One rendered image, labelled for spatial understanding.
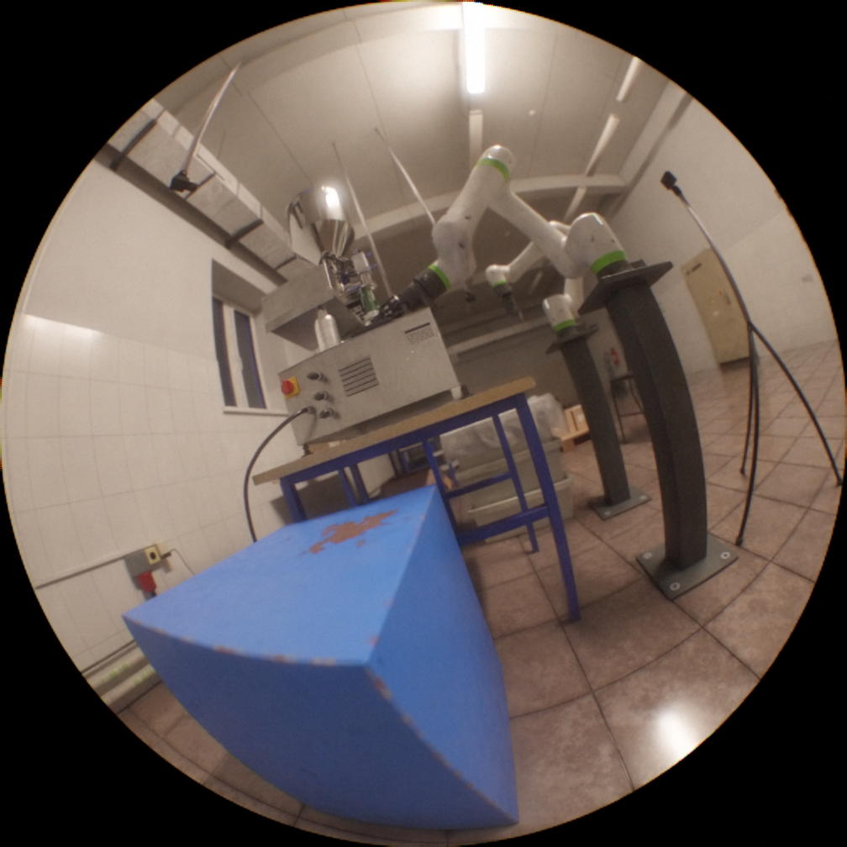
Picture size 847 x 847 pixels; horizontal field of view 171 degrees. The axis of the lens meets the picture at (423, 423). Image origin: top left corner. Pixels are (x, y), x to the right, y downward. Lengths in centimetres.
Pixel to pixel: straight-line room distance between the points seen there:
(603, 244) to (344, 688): 99
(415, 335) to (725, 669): 115
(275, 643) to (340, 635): 5
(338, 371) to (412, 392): 22
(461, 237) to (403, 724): 83
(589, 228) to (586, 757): 128
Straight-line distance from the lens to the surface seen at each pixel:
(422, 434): 70
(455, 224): 77
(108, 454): 175
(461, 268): 85
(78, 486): 166
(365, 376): 75
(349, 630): 21
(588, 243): 94
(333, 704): 23
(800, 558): 115
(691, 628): 93
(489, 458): 152
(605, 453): 154
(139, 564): 164
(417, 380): 72
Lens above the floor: 71
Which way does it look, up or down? 2 degrees up
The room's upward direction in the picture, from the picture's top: 19 degrees counter-clockwise
